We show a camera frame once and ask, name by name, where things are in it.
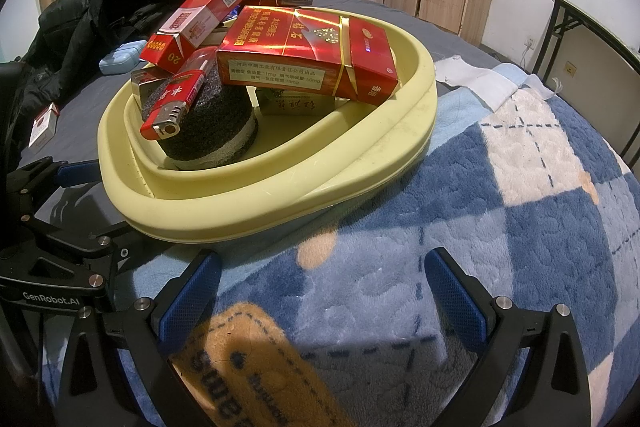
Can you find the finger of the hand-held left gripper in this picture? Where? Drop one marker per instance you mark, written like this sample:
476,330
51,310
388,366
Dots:
75,173
95,257

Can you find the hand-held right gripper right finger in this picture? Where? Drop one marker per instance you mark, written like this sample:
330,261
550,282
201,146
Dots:
460,302

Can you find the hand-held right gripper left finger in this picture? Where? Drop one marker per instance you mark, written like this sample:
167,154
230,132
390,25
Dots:
185,307

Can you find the dark red small box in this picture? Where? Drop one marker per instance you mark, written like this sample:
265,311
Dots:
147,79

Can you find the red lighter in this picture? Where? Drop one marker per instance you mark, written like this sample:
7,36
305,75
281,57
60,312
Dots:
172,102

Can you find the black round sponge block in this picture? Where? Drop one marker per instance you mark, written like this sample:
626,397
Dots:
215,132

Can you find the pale yellow plastic basin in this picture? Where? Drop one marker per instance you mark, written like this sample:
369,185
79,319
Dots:
280,187

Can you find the red and white cigarette pack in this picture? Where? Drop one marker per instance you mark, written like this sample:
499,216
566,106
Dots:
195,19

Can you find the gold cigarette pack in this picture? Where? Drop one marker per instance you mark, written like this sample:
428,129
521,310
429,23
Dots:
295,104

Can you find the large red cigarette carton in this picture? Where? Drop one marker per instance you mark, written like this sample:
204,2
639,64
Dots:
290,37

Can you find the red and white small pack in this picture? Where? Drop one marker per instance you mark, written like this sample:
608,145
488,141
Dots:
42,124

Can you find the blue checkered fleece blanket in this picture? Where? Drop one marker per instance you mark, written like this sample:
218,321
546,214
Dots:
500,232

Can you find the light blue case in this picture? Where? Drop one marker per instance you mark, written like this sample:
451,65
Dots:
117,59

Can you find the white cloth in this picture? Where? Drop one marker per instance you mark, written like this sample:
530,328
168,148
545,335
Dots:
480,79

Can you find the black folding table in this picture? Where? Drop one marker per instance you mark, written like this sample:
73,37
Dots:
600,27

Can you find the wall socket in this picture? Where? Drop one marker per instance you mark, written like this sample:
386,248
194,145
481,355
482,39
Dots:
570,68

